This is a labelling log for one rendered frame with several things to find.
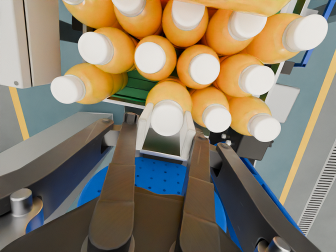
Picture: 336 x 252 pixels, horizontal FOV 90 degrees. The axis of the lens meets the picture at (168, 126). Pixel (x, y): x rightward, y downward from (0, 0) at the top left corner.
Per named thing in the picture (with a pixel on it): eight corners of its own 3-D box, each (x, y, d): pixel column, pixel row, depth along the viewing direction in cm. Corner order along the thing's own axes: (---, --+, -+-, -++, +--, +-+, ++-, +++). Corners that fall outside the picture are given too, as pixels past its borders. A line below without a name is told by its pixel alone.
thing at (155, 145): (147, 134, 47) (138, 159, 36) (148, 127, 46) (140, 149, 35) (182, 141, 48) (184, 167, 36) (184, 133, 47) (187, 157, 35)
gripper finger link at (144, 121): (141, 151, 16) (133, 149, 15) (149, 124, 22) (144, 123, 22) (146, 121, 14) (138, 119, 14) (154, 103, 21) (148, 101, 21)
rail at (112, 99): (91, 95, 42) (85, 97, 39) (91, 92, 41) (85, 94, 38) (247, 125, 43) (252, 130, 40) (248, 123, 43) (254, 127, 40)
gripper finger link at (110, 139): (130, 151, 14) (93, 144, 13) (140, 128, 18) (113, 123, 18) (133, 135, 13) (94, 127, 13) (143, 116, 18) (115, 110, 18)
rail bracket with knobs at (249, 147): (216, 137, 50) (226, 155, 40) (223, 114, 47) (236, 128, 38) (248, 143, 50) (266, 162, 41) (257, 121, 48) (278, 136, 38)
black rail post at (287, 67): (261, 71, 43) (279, 74, 35) (266, 59, 42) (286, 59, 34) (269, 73, 43) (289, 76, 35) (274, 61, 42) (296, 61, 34)
